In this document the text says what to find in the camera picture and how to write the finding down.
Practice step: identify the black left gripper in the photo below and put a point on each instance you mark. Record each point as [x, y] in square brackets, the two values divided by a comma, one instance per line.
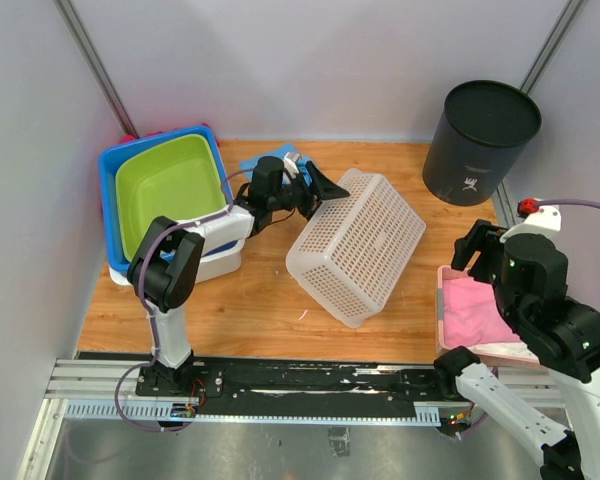
[324, 189]

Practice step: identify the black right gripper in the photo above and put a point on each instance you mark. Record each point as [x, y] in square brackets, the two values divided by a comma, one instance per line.
[465, 245]

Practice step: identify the white perforated plastic basket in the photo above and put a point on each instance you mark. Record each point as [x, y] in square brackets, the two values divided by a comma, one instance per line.
[352, 253]

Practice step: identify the large dark blue cylindrical container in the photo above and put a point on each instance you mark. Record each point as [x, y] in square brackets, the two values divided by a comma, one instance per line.
[483, 129]

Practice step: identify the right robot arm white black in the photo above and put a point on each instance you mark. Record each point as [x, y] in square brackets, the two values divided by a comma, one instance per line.
[528, 276]

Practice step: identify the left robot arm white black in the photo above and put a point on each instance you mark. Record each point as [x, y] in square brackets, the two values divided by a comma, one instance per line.
[165, 267]

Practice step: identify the pink perforated basket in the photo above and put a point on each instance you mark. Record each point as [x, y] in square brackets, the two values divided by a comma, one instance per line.
[509, 353]

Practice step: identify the pink towel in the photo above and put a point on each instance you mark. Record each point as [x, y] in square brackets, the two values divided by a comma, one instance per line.
[471, 316]

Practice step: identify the white plastic tub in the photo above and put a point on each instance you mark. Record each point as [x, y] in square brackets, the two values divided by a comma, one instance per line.
[219, 264]

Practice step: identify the green plastic basin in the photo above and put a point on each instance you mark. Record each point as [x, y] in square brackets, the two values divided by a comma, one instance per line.
[178, 179]

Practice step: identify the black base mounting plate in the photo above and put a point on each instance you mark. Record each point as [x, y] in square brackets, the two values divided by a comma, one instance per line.
[298, 389]

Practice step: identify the magenta object behind bins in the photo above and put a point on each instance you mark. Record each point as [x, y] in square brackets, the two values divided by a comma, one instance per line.
[127, 138]

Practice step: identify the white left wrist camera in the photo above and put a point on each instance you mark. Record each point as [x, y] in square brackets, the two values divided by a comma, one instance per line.
[293, 164]

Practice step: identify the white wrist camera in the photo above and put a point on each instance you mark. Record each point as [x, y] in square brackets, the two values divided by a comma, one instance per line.
[547, 221]
[293, 164]

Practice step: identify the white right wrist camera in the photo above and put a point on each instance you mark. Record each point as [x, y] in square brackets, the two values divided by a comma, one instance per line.
[547, 221]

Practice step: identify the white slotted cable duct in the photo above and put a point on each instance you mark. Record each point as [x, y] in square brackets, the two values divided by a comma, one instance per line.
[166, 411]

